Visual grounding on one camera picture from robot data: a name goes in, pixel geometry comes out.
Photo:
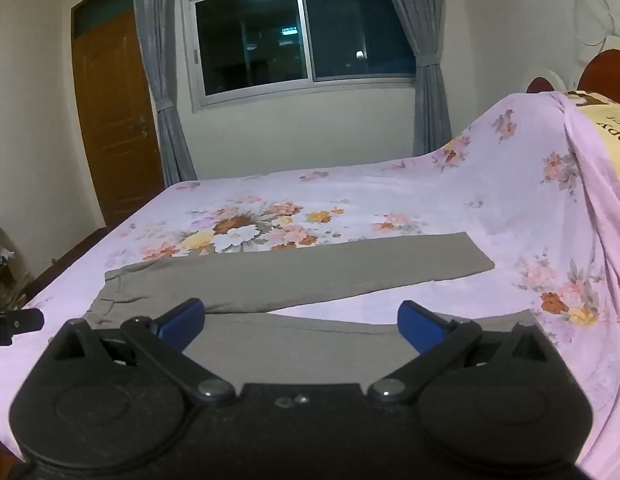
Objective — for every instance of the grey pants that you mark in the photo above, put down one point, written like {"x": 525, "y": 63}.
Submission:
{"x": 290, "y": 275}

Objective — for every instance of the shiny clutter pile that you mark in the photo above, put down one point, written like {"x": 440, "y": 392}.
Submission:
{"x": 5, "y": 260}

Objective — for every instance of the aluminium sliding window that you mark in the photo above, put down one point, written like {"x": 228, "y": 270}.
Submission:
{"x": 300, "y": 35}

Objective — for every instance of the grey curtain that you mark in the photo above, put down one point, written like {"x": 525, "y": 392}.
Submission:
{"x": 160, "y": 70}
{"x": 430, "y": 85}

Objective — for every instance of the brown wooden headboard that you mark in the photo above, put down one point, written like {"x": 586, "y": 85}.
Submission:
{"x": 610, "y": 67}

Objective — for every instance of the brown wooden door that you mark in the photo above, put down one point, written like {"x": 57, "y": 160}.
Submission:
{"x": 115, "y": 125}

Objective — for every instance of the yellow printed pillow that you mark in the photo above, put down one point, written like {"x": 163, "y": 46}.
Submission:
{"x": 610, "y": 125}

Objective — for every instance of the glass transom panel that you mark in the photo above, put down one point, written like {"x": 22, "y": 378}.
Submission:
{"x": 102, "y": 5}

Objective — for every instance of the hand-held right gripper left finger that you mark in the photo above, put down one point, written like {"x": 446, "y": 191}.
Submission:
{"x": 182, "y": 320}

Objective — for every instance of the pink floral bedsheet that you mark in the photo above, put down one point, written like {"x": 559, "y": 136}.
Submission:
{"x": 390, "y": 195}

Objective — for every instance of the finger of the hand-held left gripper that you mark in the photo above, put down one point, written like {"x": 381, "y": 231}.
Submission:
{"x": 20, "y": 322}

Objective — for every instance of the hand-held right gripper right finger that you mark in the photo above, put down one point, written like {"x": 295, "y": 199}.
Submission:
{"x": 419, "y": 324}

